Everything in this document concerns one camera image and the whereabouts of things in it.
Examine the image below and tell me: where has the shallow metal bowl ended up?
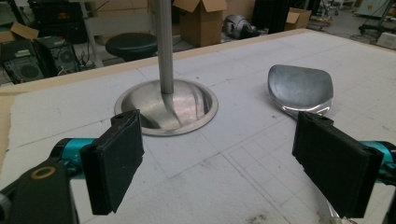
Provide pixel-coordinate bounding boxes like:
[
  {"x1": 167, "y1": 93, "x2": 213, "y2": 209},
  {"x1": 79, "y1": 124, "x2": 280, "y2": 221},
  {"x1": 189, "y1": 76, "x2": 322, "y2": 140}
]
[{"x1": 113, "y1": 77, "x2": 219, "y2": 137}]

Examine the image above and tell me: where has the tall open cardboard box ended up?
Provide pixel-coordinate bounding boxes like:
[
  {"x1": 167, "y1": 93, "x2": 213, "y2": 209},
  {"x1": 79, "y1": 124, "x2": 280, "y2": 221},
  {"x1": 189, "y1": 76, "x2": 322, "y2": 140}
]
[{"x1": 172, "y1": 0, "x2": 228, "y2": 49}]

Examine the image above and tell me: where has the black wheeled stand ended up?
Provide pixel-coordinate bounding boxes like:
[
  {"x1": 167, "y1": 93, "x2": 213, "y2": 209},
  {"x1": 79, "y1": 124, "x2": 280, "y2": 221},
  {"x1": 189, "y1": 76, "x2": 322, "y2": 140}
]
[{"x1": 358, "y1": 0, "x2": 396, "y2": 35}]

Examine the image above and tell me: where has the silver grey bag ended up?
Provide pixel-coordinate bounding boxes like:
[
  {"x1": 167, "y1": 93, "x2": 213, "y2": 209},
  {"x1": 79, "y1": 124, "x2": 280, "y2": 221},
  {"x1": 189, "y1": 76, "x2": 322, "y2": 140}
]
[{"x1": 223, "y1": 14, "x2": 260, "y2": 40}]

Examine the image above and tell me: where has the black computer case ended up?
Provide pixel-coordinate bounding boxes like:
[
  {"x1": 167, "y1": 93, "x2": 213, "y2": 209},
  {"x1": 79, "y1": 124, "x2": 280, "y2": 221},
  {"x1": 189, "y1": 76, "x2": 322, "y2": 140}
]
[{"x1": 33, "y1": 35, "x2": 82, "y2": 77}]

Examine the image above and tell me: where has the metal ladle with round handle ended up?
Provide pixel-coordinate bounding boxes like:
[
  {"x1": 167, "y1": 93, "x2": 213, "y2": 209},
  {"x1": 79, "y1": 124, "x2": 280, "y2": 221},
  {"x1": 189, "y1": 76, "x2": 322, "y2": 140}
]
[{"x1": 153, "y1": 0, "x2": 184, "y2": 127}]

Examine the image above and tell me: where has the black round stool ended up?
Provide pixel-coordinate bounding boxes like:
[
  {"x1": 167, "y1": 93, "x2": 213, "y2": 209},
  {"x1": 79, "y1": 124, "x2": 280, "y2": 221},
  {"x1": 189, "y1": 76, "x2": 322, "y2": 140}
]
[{"x1": 105, "y1": 32, "x2": 159, "y2": 63}]

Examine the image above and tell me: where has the large metal serving spoon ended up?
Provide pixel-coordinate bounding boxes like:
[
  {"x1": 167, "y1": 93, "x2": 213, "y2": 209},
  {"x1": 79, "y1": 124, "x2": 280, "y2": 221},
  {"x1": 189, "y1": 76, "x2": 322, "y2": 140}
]
[{"x1": 267, "y1": 63, "x2": 358, "y2": 224}]

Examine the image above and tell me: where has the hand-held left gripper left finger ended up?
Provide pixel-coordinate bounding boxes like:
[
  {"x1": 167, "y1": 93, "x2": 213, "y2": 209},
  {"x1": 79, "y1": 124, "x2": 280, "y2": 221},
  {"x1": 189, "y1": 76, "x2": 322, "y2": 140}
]
[{"x1": 50, "y1": 108, "x2": 146, "y2": 217}]

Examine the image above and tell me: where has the black cabinet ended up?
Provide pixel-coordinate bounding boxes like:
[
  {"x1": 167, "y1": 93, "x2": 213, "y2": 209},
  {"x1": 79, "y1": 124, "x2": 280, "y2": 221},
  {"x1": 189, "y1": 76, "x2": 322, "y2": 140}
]
[{"x1": 250, "y1": 0, "x2": 292, "y2": 35}]

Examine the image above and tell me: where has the small open cardboard box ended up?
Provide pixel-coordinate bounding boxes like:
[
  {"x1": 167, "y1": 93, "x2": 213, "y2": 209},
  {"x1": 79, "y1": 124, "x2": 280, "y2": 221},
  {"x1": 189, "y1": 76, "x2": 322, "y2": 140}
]
[{"x1": 284, "y1": 7, "x2": 313, "y2": 32}]

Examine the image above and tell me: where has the white box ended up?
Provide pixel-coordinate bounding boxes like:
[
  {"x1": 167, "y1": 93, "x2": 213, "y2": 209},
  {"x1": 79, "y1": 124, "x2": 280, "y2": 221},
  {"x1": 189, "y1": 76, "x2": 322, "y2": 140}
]
[{"x1": 375, "y1": 31, "x2": 396, "y2": 50}]

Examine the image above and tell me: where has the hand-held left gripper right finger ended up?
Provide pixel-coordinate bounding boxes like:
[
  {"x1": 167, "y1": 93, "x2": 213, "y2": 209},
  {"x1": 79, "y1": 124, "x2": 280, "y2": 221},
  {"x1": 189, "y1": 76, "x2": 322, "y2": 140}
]
[{"x1": 291, "y1": 111, "x2": 396, "y2": 219}]

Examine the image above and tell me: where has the flat open cardboard box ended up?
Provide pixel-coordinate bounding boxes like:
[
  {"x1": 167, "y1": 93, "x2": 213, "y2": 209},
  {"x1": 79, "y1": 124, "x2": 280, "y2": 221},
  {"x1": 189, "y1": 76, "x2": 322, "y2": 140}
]
[{"x1": 0, "y1": 21, "x2": 40, "y2": 44}]

